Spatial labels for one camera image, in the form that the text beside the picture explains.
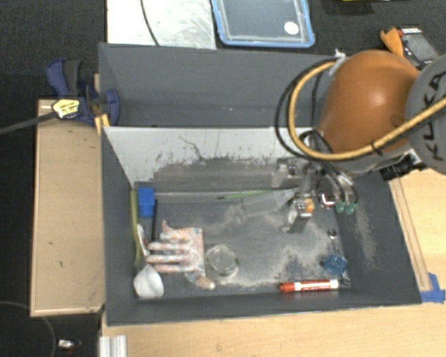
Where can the yellow-green flat strip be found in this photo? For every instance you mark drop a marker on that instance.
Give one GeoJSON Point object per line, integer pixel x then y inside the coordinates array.
{"type": "Point", "coordinates": [134, 214]}

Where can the clear glass jar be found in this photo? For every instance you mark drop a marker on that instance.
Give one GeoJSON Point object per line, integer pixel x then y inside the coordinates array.
{"type": "Point", "coordinates": [222, 260]}

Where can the small metal clip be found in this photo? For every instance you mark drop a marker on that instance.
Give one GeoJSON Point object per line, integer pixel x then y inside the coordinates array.
{"type": "Point", "coordinates": [332, 233]}

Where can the thin green stick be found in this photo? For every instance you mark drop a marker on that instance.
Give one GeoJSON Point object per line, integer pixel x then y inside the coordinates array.
{"type": "Point", "coordinates": [249, 194]}

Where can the black thin stick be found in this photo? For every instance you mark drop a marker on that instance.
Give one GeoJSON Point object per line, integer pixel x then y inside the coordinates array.
{"type": "Point", "coordinates": [154, 221]}

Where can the clear blue plastic piece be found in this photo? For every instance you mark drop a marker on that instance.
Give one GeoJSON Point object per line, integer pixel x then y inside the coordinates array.
{"type": "Point", "coordinates": [334, 264]}

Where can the pale wood board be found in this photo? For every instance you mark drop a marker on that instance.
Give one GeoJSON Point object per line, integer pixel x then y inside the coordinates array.
{"type": "Point", "coordinates": [67, 218]}

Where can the white plastic spoon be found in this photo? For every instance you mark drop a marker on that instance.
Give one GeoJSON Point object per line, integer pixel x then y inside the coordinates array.
{"type": "Point", "coordinates": [148, 283]}

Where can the black cylinder on white bracket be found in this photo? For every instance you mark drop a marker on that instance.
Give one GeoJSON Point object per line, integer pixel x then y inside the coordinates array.
{"type": "Point", "coordinates": [395, 170]}

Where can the red and white marker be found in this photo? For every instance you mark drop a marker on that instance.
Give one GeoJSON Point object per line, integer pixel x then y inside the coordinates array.
{"type": "Point", "coordinates": [308, 285]}

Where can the speckled pink glove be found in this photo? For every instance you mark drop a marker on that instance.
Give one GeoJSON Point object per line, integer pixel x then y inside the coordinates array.
{"type": "Point", "coordinates": [182, 249]}

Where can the grey metal bin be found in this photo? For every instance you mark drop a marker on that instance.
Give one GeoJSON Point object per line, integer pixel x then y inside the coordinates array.
{"type": "Point", "coordinates": [215, 87]}

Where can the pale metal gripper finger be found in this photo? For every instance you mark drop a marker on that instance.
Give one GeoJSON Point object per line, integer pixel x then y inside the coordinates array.
{"type": "Point", "coordinates": [284, 175]}
{"type": "Point", "coordinates": [300, 218]}

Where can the blue small block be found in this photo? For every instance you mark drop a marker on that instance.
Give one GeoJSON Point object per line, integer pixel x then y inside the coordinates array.
{"type": "Point", "coordinates": [146, 199]}

